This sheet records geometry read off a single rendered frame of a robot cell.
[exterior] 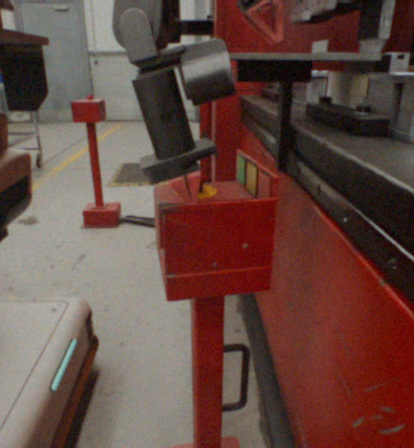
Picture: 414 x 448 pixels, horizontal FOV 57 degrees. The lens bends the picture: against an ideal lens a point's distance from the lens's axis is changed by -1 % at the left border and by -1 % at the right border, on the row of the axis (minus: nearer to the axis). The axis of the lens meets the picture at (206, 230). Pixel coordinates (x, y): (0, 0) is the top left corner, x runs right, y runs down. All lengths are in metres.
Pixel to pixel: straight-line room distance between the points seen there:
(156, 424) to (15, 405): 0.44
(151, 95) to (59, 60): 7.81
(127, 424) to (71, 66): 7.45
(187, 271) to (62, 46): 7.83
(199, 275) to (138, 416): 0.81
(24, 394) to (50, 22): 7.70
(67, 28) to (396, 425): 8.10
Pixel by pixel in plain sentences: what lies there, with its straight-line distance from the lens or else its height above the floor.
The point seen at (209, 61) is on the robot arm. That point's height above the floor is 0.98.
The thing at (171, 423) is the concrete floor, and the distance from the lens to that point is 1.28.
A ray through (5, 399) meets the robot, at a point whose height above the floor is 0.28.
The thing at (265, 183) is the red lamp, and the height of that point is 0.82.
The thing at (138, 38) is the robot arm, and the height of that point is 1.01.
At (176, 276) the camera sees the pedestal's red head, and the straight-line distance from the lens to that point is 0.55.
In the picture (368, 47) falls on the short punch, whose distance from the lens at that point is 0.88.
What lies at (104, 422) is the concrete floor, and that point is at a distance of 1.31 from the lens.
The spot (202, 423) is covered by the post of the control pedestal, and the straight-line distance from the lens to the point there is 0.86.
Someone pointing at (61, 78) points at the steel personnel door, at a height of 0.82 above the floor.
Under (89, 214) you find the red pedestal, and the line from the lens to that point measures 2.61.
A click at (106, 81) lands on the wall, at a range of 8.11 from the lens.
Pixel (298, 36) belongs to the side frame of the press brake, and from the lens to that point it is 1.71.
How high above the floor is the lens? 0.98
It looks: 23 degrees down
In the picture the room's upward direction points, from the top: straight up
